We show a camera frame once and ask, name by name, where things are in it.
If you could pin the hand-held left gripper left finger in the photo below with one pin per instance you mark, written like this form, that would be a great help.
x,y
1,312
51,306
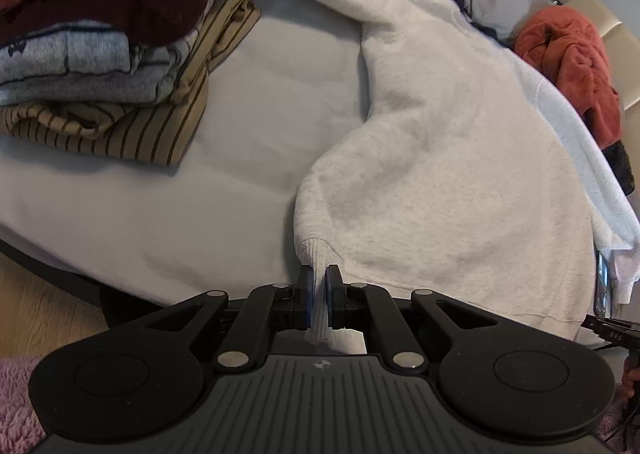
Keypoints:
x,y
302,296

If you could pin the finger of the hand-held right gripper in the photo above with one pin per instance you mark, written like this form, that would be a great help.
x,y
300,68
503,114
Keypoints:
x,y
612,329

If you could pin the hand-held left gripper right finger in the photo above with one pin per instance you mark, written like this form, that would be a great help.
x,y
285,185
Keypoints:
x,y
336,299

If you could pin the white sweatshirt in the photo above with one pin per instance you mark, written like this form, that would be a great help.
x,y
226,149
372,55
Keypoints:
x,y
450,159

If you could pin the person's right hand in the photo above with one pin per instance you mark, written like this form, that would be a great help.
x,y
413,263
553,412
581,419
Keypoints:
x,y
632,384

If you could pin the smartphone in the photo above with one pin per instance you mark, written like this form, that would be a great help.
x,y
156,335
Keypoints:
x,y
602,284

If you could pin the black jeans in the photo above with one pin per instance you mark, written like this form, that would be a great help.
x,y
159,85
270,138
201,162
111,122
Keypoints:
x,y
620,167

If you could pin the folded tan striped garment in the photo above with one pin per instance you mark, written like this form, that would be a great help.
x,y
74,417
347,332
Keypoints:
x,y
150,134

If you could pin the rust fleece blanket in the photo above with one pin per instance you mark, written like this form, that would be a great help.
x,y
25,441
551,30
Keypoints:
x,y
575,54

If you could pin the beige padded headboard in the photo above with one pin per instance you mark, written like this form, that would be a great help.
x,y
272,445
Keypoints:
x,y
622,34

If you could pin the pink fluffy rug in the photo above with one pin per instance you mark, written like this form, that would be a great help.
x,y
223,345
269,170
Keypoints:
x,y
17,404

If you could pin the folded blue-grey heather garment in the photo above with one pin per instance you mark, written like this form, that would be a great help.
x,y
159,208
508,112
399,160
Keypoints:
x,y
65,64

